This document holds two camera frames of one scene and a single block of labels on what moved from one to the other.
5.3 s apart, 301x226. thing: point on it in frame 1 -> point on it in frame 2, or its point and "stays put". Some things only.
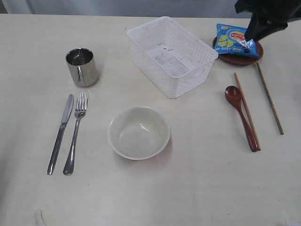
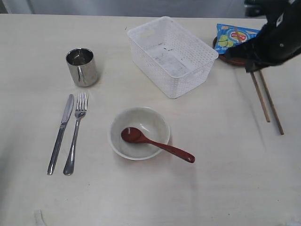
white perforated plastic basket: x=179 y=61 stays put
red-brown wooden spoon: x=233 y=95 -> x=133 y=134
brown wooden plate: x=239 y=59 stays put
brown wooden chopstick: x=269 y=100 stays put
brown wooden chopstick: x=248 y=113 -> x=260 y=96
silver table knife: x=66 y=114 stays put
